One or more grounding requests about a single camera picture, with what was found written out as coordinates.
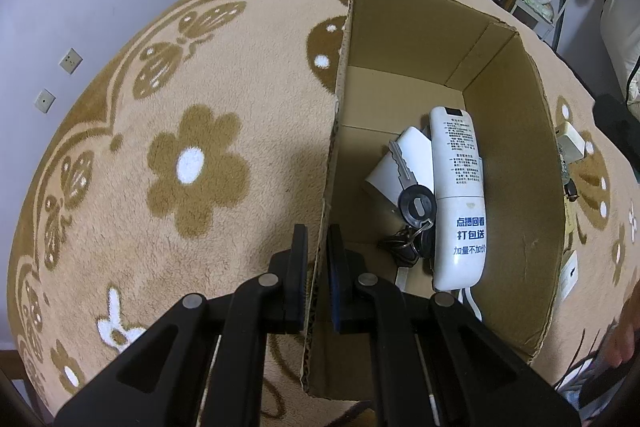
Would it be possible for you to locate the white tube with blue text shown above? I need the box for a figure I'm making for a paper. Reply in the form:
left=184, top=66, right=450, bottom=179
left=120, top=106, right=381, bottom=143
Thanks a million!
left=430, top=106, right=488, bottom=291

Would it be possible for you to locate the key bunch with rings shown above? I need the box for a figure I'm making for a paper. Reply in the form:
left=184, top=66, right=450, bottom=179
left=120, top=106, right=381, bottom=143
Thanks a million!
left=376, top=140, right=437, bottom=268

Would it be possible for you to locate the black car key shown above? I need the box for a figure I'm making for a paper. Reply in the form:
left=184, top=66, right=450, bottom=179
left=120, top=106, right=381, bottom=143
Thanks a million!
left=564, top=179, right=579, bottom=202

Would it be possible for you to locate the brown cardboard box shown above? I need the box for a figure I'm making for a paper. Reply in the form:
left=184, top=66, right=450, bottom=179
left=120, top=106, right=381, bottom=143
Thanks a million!
left=299, top=0, right=566, bottom=400

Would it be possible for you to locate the white charger plug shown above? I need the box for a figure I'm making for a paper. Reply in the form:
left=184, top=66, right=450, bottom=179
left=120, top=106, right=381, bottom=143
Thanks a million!
left=555, top=122, right=586, bottom=164

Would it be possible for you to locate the wall socket plate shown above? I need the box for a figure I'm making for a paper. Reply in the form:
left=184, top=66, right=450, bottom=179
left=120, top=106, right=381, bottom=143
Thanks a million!
left=34, top=88, right=55, bottom=114
left=58, top=48, right=82, bottom=75

